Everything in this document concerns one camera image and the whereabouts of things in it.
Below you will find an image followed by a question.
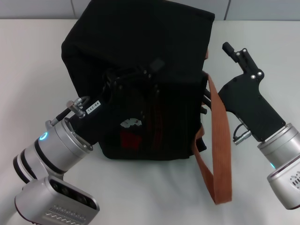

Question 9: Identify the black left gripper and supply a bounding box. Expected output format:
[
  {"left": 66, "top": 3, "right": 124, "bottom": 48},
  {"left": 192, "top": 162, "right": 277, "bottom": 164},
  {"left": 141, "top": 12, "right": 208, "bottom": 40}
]
[{"left": 69, "top": 74, "right": 163, "bottom": 144}]

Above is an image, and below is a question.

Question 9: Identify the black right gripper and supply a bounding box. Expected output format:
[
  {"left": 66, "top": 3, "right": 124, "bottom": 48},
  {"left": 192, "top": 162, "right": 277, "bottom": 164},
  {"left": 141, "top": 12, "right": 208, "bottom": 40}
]
[{"left": 202, "top": 42, "right": 286, "bottom": 143}]

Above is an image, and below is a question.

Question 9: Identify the black food bag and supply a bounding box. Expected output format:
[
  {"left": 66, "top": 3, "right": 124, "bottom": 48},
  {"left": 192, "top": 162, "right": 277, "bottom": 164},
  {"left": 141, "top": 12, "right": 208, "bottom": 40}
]
[{"left": 60, "top": 0, "right": 233, "bottom": 206}]

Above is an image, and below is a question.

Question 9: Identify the white backdrop board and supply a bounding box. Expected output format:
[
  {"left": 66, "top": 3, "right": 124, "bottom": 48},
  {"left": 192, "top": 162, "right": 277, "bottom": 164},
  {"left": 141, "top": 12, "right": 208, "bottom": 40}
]
[{"left": 0, "top": 0, "right": 300, "bottom": 22}]

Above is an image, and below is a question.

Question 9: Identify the right gripper cable, metal plug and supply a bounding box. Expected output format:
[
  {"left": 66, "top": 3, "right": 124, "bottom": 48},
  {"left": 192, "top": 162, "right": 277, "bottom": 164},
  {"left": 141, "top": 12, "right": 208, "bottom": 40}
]
[{"left": 232, "top": 123, "right": 254, "bottom": 146}]

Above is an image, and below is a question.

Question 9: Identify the gripper cable, metal plug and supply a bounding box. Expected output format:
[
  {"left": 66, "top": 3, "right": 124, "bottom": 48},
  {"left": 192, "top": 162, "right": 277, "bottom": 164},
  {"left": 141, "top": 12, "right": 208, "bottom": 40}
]
[
  {"left": 45, "top": 95, "right": 91, "bottom": 127},
  {"left": 232, "top": 123, "right": 254, "bottom": 146}
]

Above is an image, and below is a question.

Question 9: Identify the left gripper cable, metal plug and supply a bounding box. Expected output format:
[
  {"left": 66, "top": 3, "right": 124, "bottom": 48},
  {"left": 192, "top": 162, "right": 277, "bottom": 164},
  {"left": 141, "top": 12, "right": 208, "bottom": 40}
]
[{"left": 45, "top": 95, "right": 91, "bottom": 127}]

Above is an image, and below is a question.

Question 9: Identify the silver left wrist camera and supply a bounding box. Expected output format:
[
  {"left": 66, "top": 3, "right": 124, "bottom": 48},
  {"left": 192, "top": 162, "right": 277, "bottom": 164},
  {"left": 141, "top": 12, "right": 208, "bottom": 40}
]
[{"left": 14, "top": 176, "right": 101, "bottom": 223}]

